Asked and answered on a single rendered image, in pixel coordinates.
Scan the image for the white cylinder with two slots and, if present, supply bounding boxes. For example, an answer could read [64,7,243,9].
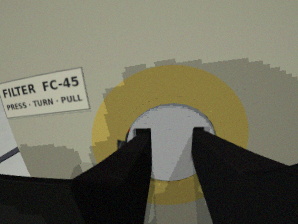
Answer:
[126,103,216,181]

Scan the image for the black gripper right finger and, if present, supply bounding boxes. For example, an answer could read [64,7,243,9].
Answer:
[192,128,298,224]

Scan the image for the dark grey flat bar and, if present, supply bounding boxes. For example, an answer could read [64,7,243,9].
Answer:
[0,147,20,163]

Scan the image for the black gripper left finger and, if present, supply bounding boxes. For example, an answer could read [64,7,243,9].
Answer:
[0,131,152,224]

